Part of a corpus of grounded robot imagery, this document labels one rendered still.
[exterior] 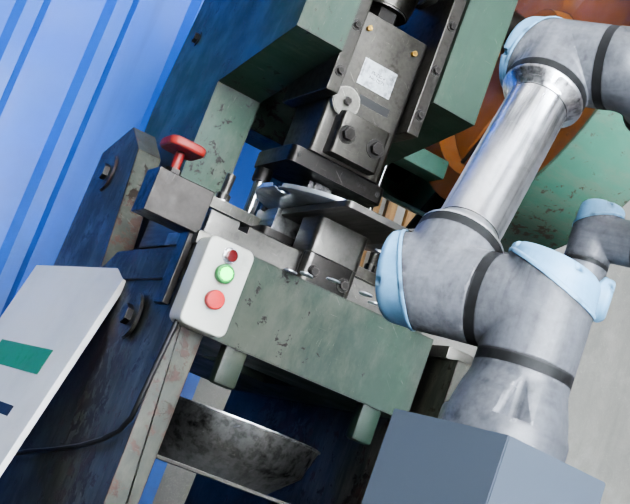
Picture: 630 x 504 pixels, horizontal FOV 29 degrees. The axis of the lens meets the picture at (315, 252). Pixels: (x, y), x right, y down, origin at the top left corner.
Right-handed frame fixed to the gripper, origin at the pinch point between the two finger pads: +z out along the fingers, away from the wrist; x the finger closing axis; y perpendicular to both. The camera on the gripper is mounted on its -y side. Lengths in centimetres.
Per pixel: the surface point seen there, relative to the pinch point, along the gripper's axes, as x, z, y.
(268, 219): 2.3, 24.7, -3.3
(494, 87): -49, 0, -44
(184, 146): 3.4, 30.7, 31.7
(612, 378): -27, -44, -207
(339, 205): 1.1, 8.9, 16.0
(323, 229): 3.4, 12.3, 6.6
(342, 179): -9.0, 15.0, -4.7
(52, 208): -2, 104, -86
